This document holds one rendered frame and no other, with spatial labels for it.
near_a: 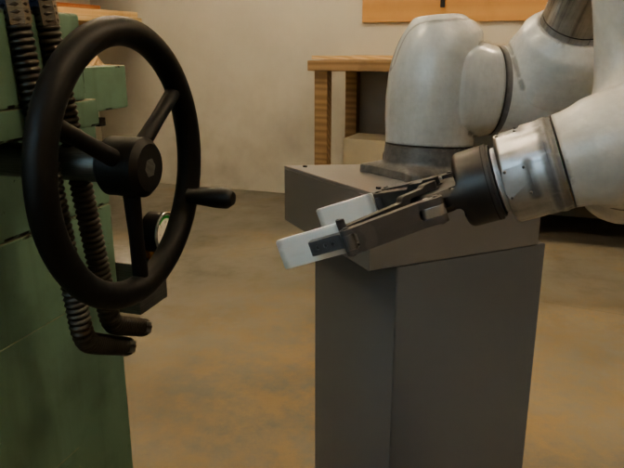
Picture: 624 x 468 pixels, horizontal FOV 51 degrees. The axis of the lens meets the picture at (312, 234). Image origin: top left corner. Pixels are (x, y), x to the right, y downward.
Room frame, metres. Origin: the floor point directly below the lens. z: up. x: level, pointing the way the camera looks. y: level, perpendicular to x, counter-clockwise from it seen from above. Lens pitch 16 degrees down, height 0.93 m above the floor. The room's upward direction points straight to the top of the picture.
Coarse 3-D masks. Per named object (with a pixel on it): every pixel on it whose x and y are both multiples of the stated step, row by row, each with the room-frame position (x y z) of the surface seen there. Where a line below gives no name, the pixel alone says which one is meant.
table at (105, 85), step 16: (96, 80) 0.91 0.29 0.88; (112, 80) 0.95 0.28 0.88; (96, 96) 0.91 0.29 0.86; (112, 96) 0.94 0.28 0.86; (0, 112) 0.61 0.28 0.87; (16, 112) 0.63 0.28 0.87; (80, 112) 0.72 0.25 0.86; (96, 112) 0.75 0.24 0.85; (0, 128) 0.61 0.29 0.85; (16, 128) 0.62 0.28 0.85; (80, 128) 0.72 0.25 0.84
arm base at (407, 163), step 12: (384, 156) 1.15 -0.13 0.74; (396, 156) 1.11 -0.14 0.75; (408, 156) 1.10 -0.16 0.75; (420, 156) 1.09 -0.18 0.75; (432, 156) 1.08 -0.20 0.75; (444, 156) 1.08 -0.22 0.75; (360, 168) 1.19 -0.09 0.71; (372, 168) 1.16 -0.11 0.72; (384, 168) 1.13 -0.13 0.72; (396, 168) 1.10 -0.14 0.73; (408, 168) 1.08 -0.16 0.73; (420, 168) 1.08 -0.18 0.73; (432, 168) 1.08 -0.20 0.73; (444, 168) 1.08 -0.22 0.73; (408, 180) 1.05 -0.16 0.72
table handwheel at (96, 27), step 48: (96, 48) 0.60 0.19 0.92; (144, 48) 0.69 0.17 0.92; (48, 96) 0.54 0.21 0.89; (0, 144) 0.70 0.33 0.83; (48, 144) 0.53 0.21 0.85; (96, 144) 0.60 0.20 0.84; (144, 144) 0.64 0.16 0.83; (192, 144) 0.77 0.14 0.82; (48, 192) 0.52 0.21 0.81; (144, 192) 0.64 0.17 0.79; (48, 240) 0.52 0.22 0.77; (144, 240) 0.66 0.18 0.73; (96, 288) 0.57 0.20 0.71; (144, 288) 0.65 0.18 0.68
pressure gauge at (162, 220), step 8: (144, 216) 0.93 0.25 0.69; (152, 216) 0.93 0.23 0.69; (160, 216) 0.93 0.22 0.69; (168, 216) 0.95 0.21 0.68; (144, 224) 0.92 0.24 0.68; (152, 224) 0.92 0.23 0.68; (160, 224) 0.93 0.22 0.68; (144, 232) 0.92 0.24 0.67; (152, 232) 0.91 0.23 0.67; (160, 232) 0.92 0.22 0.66; (152, 240) 0.91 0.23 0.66; (160, 240) 0.92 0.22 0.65; (152, 248) 0.92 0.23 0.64
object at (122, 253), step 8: (120, 248) 0.99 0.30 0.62; (128, 248) 0.99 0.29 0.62; (120, 256) 0.95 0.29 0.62; (128, 256) 0.95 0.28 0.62; (120, 264) 0.92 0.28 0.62; (128, 264) 0.91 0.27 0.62; (120, 272) 0.92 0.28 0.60; (128, 272) 0.91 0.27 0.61; (120, 280) 0.92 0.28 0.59; (160, 288) 0.96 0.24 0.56; (152, 296) 0.94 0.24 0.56; (160, 296) 0.96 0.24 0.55; (136, 304) 0.91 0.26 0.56; (144, 304) 0.92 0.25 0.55; (152, 304) 0.94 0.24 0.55; (128, 312) 0.92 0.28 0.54; (136, 312) 0.91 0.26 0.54; (144, 312) 0.92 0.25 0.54
